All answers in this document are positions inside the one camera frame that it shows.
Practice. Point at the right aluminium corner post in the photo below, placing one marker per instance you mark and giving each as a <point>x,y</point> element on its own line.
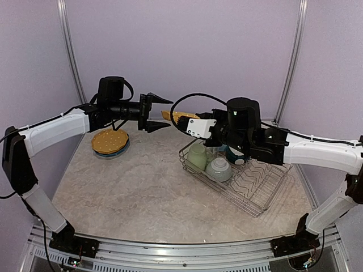
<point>298,37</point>

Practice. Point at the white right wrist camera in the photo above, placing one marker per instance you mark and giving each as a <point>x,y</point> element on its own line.
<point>200,128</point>

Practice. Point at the aluminium front frame rail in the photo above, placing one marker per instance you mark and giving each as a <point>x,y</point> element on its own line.
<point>122,255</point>

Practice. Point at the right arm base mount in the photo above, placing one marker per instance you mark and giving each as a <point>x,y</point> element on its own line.
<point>287,245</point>

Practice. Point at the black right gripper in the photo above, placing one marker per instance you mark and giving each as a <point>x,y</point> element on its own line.
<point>215,111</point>

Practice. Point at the light green cup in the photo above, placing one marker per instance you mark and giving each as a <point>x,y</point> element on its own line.
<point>197,158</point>

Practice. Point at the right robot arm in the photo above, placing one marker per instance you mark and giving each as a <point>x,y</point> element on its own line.
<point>240,127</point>

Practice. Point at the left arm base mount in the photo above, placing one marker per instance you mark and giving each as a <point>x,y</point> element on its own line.
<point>80,246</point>

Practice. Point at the clear glass cup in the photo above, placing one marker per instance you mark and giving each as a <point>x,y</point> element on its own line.
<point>211,153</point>

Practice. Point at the left aluminium corner post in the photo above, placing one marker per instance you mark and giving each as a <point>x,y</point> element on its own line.
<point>64,22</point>

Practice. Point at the dark teal white bowl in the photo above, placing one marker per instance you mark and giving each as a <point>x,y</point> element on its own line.
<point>236,157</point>

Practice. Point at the pale striped bowl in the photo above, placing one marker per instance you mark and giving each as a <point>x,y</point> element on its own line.
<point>219,169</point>

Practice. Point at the yellow polka dot plate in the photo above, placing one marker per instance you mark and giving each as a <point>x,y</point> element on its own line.
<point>109,140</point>

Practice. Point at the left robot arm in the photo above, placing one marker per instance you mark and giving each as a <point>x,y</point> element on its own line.
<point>21,145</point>

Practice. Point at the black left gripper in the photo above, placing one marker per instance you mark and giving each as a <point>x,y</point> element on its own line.
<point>144,109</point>

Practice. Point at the blue polka dot plate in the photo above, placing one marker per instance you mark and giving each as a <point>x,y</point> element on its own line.
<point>113,154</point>

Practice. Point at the aluminium corner post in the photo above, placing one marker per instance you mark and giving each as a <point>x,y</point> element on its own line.
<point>298,37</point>
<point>64,22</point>

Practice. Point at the metal wire dish rack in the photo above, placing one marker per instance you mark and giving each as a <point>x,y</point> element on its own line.
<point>253,186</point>

